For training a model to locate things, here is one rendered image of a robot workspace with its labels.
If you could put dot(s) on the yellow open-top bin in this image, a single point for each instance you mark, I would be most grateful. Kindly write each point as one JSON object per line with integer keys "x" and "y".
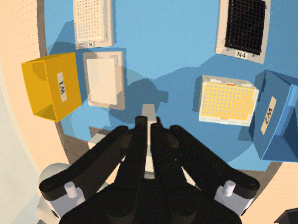
{"x": 61, "y": 73}

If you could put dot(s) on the blue flat mat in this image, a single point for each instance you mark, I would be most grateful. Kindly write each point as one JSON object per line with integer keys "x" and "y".
{"x": 167, "y": 46}

